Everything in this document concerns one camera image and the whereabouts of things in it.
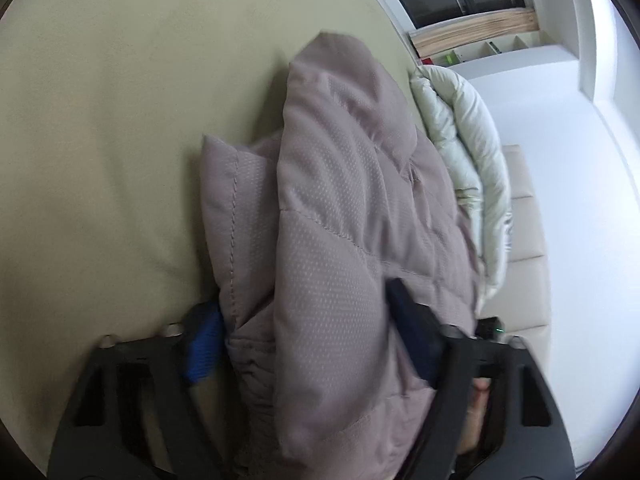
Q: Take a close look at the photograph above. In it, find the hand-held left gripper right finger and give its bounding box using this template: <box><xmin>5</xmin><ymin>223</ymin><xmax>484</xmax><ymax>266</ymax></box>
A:
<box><xmin>385</xmin><ymin>277</ymin><xmax>578</xmax><ymax>480</ymax></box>

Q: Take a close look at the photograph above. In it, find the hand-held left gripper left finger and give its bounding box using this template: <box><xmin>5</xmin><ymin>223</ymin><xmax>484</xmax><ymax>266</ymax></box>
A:
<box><xmin>47</xmin><ymin>302</ymin><xmax>226</xmax><ymax>480</ymax></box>

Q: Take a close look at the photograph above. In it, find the pink hooded puffer jacket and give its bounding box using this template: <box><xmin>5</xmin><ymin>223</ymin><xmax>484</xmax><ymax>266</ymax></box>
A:
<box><xmin>200</xmin><ymin>31</ymin><xmax>488</xmax><ymax>480</ymax></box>

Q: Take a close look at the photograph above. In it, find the person's right hand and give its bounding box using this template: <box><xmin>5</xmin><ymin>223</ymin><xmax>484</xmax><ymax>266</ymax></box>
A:
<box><xmin>457</xmin><ymin>375</ymin><xmax>493</xmax><ymax>456</ymax></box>

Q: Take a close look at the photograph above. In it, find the beige padded headboard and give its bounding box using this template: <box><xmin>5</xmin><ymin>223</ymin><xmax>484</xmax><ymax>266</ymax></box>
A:
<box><xmin>475</xmin><ymin>144</ymin><xmax>556</xmax><ymax>466</ymax></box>

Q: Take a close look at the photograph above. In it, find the white duvet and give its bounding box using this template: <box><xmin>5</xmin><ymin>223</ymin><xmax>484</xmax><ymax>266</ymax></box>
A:
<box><xmin>409</xmin><ymin>64</ymin><xmax>513</xmax><ymax>313</ymax></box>

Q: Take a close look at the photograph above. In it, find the bed with yellow sheet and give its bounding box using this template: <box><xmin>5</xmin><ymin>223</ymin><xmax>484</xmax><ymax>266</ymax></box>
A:
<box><xmin>0</xmin><ymin>0</ymin><xmax>421</xmax><ymax>461</ymax></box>

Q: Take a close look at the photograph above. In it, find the white cubby shelf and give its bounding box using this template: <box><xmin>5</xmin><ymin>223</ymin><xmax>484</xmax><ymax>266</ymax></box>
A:
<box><xmin>420</xmin><ymin>30</ymin><xmax>581</xmax><ymax>68</ymax></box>

